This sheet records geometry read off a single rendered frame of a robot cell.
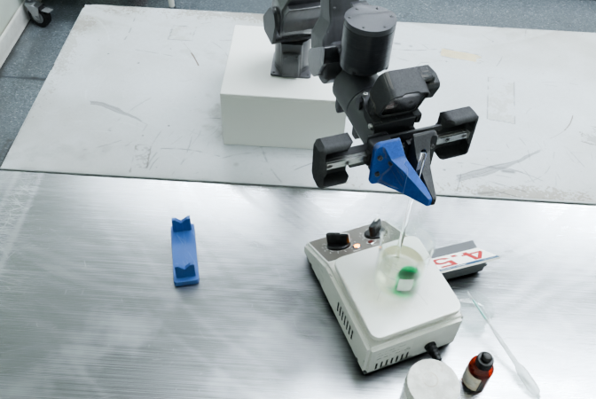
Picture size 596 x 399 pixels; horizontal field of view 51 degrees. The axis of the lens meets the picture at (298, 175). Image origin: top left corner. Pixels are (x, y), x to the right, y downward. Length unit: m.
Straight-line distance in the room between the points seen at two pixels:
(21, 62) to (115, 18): 1.55
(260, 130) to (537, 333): 0.51
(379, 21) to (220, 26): 0.67
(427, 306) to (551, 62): 0.71
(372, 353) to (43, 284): 0.45
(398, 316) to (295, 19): 0.44
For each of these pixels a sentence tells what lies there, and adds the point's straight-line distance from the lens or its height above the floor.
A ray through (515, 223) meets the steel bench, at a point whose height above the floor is 0.90.
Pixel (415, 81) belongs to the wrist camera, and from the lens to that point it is 0.66.
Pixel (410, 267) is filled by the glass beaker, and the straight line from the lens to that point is 0.72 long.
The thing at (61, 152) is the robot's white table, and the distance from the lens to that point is 1.09.
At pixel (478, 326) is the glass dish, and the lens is 0.86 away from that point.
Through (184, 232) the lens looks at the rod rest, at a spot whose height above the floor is 0.91.
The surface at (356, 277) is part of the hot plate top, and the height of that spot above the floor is 0.99.
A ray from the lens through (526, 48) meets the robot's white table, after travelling 1.37.
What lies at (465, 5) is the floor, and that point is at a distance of 3.25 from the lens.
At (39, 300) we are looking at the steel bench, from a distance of 0.92.
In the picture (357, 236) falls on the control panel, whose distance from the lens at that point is 0.88.
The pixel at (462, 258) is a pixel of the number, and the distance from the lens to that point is 0.91.
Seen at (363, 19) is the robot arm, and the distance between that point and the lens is 0.70.
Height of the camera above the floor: 1.63
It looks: 47 degrees down
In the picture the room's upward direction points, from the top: 3 degrees clockwise
